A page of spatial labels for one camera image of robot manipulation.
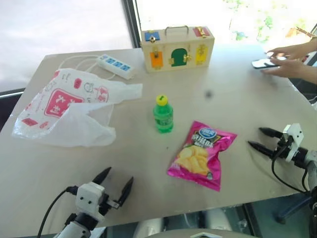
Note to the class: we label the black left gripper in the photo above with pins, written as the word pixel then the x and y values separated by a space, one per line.
pixel 105 204

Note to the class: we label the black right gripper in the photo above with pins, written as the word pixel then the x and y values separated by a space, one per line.
pixel 283 146

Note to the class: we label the black smartphone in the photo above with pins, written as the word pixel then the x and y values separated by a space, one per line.
pixel 258 64

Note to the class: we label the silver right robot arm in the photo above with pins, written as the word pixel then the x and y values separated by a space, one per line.
pixel 312 158

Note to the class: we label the person's left forearm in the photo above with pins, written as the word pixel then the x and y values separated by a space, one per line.
pixel 312 75

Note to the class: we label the person's right forearm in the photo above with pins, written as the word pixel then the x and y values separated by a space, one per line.
pixel 308 47

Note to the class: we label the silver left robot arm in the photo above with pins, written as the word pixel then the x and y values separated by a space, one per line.
pixel 74 229

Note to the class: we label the person's left hand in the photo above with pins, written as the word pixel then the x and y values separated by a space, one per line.
pixel 292 68

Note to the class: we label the person's right hand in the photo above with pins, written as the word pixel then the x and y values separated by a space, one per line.
pixel 287 52

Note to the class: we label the pale rounded shape under table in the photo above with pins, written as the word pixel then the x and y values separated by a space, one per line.
pixel 149 229

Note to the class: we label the pink potato chips bag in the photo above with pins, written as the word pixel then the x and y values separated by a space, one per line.
pixel 200 156

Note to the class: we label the green soda bottle yellow cap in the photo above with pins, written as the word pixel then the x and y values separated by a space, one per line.
pixel 163 119

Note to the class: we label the white red-printed plastic bag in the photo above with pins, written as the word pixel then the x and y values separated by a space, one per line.
pixel 64 109

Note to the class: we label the brown wooden object outside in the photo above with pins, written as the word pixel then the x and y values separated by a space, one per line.
pixel 301 31

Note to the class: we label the white power strip blue sockets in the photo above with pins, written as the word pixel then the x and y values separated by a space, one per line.
pixel 116 65

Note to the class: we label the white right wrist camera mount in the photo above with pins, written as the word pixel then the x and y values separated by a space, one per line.
pixel 296 138

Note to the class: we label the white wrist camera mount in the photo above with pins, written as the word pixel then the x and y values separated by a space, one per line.
pixel 88 200
pixel 296 138

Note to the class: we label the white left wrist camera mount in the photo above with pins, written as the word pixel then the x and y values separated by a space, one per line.
pixel 88 200

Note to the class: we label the dark window frame post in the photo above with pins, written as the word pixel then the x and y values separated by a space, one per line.
pixel 131 22

